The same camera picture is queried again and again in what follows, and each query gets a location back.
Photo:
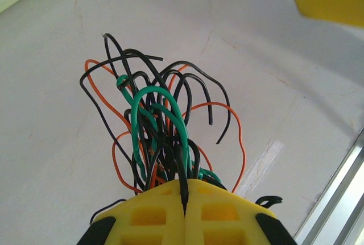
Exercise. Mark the aluminium frame rail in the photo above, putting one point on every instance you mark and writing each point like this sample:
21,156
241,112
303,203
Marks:
335,199

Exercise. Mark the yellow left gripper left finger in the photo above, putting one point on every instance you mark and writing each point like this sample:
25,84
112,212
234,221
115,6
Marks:
148,228

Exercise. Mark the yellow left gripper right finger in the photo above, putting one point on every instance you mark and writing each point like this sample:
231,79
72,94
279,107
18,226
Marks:
221,228

